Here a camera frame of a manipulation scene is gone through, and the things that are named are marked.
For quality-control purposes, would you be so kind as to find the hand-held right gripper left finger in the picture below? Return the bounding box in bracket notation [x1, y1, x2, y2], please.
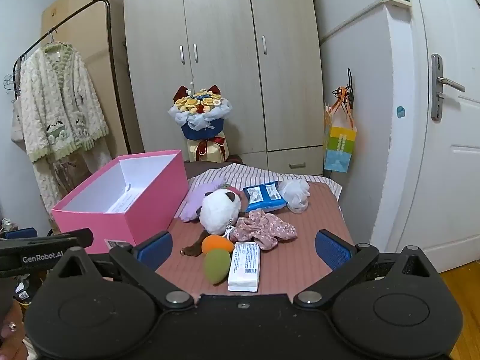
[50, 231, 196, 310]

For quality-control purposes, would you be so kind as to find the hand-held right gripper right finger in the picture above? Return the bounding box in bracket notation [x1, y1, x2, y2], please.
[292, 229, 436, 310]

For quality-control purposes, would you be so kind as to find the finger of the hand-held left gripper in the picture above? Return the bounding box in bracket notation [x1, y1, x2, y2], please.
[5, 227, 37, 239]
[0, 228, 94, 250]

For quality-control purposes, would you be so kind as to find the pink cardboard box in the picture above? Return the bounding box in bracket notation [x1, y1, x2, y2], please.
[50, 149, 189, 256]

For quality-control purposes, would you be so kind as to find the orange makeup sponge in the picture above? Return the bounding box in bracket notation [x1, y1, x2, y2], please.
[201, 235, 234, 256]

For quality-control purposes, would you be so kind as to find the purple plush glove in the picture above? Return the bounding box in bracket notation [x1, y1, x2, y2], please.
[178, 182, 226, 223]

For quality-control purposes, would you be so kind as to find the green makeup sponge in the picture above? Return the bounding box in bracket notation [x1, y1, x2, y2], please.
[204, 249, 232, 287]

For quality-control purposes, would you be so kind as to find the white bath pouf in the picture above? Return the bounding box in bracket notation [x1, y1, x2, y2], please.
[279, 179, 311, 214]

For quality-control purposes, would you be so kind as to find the pink floral cloth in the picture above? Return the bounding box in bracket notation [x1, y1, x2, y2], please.
[229, 210, 298, 252]

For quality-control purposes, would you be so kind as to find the white and brown plush toy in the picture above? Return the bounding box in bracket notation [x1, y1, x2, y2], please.
[181, 188, 246, 257]

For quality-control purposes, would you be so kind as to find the blue wet wipes pack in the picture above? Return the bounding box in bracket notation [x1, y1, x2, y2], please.
[243, 182, 289, 212]

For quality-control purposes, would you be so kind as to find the white tissue pack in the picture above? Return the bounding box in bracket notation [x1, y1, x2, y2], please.
[227, 242, 261, 292]

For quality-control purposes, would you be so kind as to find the person's left hand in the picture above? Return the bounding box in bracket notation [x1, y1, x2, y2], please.
[0, 302, 29, 360]

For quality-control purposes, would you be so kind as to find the pink striped blanket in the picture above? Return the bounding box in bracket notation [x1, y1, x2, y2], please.
[155, 178, 355, 297]

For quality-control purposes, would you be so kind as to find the white striped bed sheet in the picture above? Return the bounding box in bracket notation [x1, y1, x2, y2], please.
[187, 163, 344, 211]

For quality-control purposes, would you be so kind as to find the colourful paper gift bag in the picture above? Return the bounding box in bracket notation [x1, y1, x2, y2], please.
[323, 87, 358, 174]

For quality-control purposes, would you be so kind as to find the dark brown bed cover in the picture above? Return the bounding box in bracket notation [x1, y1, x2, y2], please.
[184, 154, 244, 166]

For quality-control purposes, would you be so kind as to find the cream and green fluffy cardigan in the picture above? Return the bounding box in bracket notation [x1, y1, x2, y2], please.
[19, 41, 110, 211]

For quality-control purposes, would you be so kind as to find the flower bouquet with blue wrap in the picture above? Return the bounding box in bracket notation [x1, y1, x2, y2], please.
[167, 82, 233, 164]

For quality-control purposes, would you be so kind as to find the white door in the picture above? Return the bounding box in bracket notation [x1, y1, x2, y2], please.
[369, 0, 480, 274]

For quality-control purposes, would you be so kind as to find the clothes hanger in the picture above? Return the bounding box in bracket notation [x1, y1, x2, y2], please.
[41, 29, 74, 52]

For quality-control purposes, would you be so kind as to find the beige wardrobe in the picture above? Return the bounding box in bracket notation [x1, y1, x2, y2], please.
[120, 0, 325, 177]

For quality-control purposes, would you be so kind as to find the light wooden board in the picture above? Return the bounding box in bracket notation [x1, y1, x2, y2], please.
[41, 0, 130, 154]

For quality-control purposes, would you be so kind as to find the black clothes rack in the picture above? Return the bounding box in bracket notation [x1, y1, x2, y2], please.
[11, 0, 130, 154]

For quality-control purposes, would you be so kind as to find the black wall hook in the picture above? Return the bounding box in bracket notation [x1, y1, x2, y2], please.
[333, 68, 355, 107]

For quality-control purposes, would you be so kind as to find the metal door handle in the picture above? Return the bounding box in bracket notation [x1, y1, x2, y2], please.
[430, 53, 466, 121]

